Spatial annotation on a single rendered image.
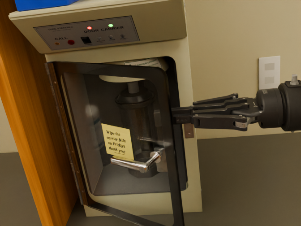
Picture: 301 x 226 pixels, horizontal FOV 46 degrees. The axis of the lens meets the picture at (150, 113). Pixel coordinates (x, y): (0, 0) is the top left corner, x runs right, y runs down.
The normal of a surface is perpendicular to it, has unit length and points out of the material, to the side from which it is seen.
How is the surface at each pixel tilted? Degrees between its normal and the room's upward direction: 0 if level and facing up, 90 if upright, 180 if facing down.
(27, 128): 90
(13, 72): 90
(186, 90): 90
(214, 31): 90
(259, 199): 0
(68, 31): 135
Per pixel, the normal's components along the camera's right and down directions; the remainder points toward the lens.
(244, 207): -0.13, -0.91
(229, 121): -0.32, 0.42
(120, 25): 0.03, 0.93
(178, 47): -0.09, 0.41
